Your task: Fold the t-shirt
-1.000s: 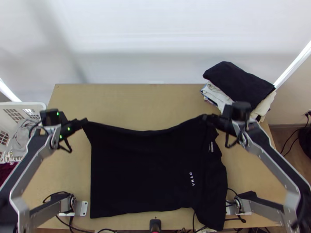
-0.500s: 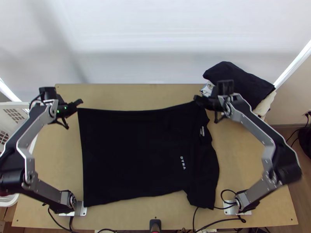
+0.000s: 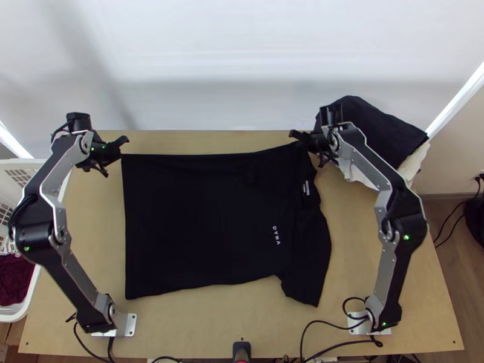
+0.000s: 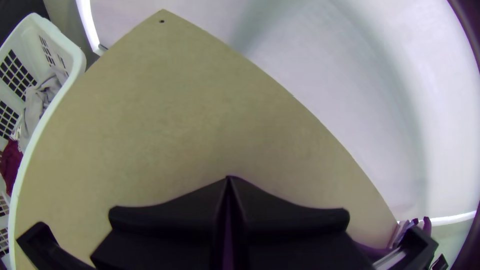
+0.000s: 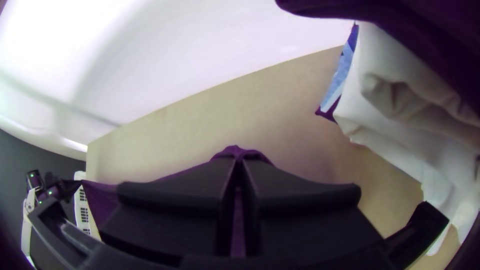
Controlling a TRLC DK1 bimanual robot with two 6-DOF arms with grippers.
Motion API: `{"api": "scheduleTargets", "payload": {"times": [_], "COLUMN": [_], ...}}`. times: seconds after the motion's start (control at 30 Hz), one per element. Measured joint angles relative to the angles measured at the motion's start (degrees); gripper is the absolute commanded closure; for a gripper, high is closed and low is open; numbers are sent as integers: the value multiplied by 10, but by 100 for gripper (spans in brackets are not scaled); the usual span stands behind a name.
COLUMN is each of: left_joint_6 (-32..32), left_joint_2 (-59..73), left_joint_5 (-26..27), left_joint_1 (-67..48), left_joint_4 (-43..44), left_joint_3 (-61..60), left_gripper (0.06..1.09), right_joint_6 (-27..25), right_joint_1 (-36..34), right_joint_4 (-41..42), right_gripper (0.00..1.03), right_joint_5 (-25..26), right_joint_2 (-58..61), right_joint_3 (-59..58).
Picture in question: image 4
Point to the white light tube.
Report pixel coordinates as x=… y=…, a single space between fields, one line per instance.
x=88 y=22
x=453 y=218

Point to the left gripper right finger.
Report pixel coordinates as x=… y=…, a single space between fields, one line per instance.
x=285 y=232

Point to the white laundry basket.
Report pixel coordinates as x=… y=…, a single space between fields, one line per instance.
x=22 y=41

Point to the pile of folded clothes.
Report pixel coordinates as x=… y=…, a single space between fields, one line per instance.
x=403 y=229

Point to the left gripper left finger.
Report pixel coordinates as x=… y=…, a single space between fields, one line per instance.
x=176 y=228

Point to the heap of clothes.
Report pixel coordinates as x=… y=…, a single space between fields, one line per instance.
x=35 y=103

